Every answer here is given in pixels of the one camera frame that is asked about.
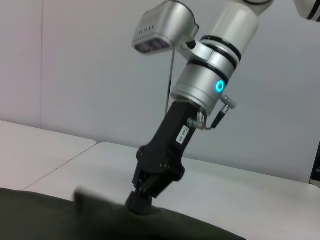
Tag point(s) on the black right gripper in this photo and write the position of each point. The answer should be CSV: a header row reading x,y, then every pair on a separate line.
x,y
170,147

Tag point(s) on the dark green printed t-shirt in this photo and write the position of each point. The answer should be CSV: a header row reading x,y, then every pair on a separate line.
x,y
75,225

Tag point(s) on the white and silver right robot arm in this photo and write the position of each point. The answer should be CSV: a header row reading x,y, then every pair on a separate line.
x,y
225,37

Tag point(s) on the dark background equipment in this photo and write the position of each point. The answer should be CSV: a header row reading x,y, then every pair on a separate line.
x,y
315,165

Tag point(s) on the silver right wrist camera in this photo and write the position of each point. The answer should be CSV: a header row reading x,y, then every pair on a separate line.
x,y
162,25

